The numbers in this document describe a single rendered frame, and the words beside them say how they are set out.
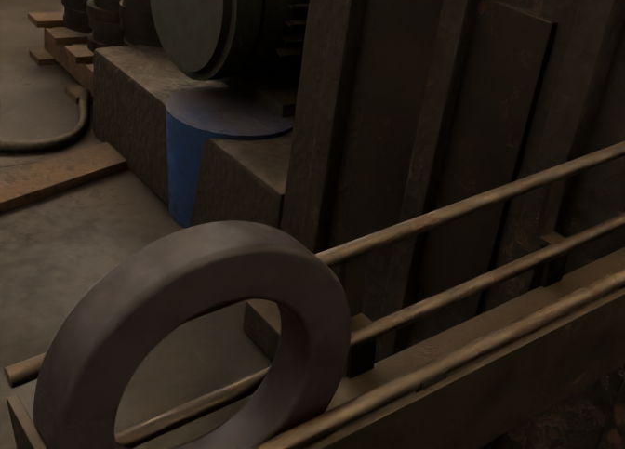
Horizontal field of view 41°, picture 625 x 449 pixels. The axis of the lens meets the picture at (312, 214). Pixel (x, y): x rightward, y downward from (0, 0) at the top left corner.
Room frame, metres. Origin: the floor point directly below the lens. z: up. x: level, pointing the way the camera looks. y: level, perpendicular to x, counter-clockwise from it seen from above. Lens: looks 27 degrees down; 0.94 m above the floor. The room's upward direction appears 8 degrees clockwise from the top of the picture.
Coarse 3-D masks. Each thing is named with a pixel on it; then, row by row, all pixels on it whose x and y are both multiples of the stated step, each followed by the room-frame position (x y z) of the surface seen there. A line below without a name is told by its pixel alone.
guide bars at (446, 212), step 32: (576, 160) 0.65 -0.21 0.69; (608, 160) 0.67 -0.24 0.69; (512, 192) 0.59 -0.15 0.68; (544, 192) 0.63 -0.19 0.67; (416, 224) 0.53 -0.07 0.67; (544, 224) 0.63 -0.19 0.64; (608, 224) 0.66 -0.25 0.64; (320, 256) 0.48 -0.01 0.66; (352, 256) 0.50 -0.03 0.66; (544, 256) 0.60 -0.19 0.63; (352, 288) 0.50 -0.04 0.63; (480, 288) 0.55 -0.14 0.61; (352, 320) 0.50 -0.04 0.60; (384, 320) 0.50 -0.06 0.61; (416, 320) 0.51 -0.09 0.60; (352, 352) 0.49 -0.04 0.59; (256, 384) 0.43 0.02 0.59; (160, 416) 0.39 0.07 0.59; (192, 416) 0.40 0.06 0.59
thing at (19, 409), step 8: (8, 400) 0.34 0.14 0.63; (16, 400) 0.34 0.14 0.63; (8, 408) 0.34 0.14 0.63; (16, 408) 0.33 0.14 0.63; (24, 408) 0.33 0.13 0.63; (16, 416) 0.33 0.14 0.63; (24, 416) 0.33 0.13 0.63; (16, 424) 0.33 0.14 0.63; (24, 424) 0.32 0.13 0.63; (32, 424) 0.32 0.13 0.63; (16, 432) 0.34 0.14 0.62; (24, 432) 0.32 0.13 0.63; (32, 432) 0.32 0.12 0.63; (16, 440) 0.34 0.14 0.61; (24, 440) 0.32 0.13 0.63; (32, 440) 0.31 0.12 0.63; (40, 440) 0.31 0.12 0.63; (24, 448) 0.33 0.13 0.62; (32, 448) 0.31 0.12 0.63; (40, 448) 0.31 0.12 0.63
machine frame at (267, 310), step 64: (320, 0) 1.32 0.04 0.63; (384, 0) 1.19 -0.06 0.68; (448, 0) 1.07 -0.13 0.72; (512, 0) 1.03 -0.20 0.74; (576, 0) 0.96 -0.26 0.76; (320, 64) 1.30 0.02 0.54; (384, 64) 1.17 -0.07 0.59; (448, 64) 1.05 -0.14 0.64; (512, 64) 1.00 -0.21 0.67; (576, 64) 0.91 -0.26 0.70; (320, 128) 1.24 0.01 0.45; (384, 128) 1.16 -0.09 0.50; (448, 128) 1.06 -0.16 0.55; (512, 128) 0.98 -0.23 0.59; (576, 128) 0.89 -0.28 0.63; (320, 192) 1.22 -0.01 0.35; (384, 192) 1.14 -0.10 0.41; (448, 192) 1.04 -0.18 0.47; (576, 192) 0.91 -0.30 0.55; (384, 256) 1.12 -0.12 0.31; (448, 256) 1.02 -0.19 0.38; (512, 256) 0.92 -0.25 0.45; (576, 256) 0.89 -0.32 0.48; (256, 320) 1.27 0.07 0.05; (448, 320) 1.01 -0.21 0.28; (512, 448) 0.89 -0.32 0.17; (576, 448) 0.82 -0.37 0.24
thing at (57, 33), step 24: (72, 0) 2.55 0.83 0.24; (96, 0) 2.39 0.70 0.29; (120, 0) 2.35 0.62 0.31; (144, 0) 2.15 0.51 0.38; (48, 24) 2.61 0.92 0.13; (72, 24) 2.55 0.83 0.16; (96, 24) 2.36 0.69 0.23; (120, 24) 2.21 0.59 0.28; (144, 24) 2.15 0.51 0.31; (48, 48) 2.65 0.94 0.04; (72, 48) 2.37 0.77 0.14; (96, 48) 2.36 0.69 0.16; (72, 72) 2.48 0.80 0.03; (72, 96) 2.33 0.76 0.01
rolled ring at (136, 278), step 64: (192, 256) 0.35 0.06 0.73; (256, 256) 0.37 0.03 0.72; (64, 320) 0.34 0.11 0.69; (128, 320) 0.33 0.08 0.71; (320, 320) 0.40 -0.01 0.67; (64, 384) 0.31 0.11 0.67; (320, 384) 0.41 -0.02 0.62; (64, 448) 0.31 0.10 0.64; (128, 448) 0.36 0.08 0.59; (192, 448) 0.38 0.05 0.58
